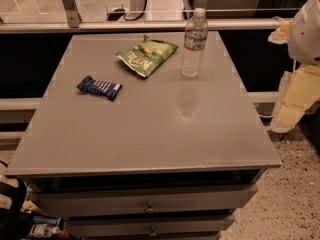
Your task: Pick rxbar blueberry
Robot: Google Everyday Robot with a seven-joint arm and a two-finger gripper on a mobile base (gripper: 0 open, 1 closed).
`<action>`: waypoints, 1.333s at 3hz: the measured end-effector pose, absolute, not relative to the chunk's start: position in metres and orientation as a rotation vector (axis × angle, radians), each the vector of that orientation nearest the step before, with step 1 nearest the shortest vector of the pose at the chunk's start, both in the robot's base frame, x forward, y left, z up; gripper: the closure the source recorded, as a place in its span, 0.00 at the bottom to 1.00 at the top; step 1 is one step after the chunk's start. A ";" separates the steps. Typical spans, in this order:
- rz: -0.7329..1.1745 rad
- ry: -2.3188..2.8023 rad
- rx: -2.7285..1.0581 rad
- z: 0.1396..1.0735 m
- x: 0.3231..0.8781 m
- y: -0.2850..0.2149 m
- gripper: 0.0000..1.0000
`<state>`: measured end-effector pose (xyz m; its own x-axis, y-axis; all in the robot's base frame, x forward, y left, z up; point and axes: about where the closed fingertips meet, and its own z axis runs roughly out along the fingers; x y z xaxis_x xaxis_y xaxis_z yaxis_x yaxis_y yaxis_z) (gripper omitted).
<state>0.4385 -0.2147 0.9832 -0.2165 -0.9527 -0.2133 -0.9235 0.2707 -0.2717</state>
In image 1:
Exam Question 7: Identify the green kettle chips bag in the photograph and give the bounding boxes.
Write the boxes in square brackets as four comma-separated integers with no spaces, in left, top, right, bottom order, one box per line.
[116,35,178,78]

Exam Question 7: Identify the blue rxbar blueberry bar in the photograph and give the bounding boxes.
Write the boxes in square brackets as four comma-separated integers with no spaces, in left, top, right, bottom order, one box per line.
[77,76,122,101]

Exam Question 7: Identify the grey dresser with drawers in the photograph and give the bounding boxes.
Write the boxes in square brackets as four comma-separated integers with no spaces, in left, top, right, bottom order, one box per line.
[6,32,281,240]

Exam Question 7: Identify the drawer knob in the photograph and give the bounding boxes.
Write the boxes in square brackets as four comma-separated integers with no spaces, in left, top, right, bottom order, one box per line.
[144,202,154,214]
[148,227,158,237]

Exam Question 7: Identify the lower drawer knob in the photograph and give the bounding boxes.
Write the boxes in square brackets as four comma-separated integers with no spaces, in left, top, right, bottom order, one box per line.
[148,227,158,237]

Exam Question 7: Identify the upper drawer knob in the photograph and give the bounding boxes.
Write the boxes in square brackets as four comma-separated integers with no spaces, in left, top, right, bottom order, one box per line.
[144,202,154,214]

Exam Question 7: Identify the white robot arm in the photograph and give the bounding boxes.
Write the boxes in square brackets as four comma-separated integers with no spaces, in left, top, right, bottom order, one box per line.
[268,0,320,133]

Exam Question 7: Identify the clear plastic water bottle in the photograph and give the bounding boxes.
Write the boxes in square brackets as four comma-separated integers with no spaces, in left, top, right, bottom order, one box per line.
[182,8,208,78]

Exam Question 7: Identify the white machine with black cable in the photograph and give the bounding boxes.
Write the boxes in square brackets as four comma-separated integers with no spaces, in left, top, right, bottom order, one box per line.
[107,0,147,21]

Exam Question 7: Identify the black bag on floor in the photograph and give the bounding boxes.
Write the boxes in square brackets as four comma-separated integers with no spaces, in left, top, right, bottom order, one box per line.
[0,179,31,240]

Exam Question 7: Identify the clutter items on floor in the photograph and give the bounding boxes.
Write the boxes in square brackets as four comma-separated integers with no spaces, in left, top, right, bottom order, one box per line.
[23,201,72,240]

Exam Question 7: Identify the metal guard rail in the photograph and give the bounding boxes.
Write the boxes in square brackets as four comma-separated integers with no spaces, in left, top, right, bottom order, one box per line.
[0,17,292,34]

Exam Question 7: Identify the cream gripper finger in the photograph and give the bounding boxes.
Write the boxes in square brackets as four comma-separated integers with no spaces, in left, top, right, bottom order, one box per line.
[270,65,320,133]
[268,16,291,45]

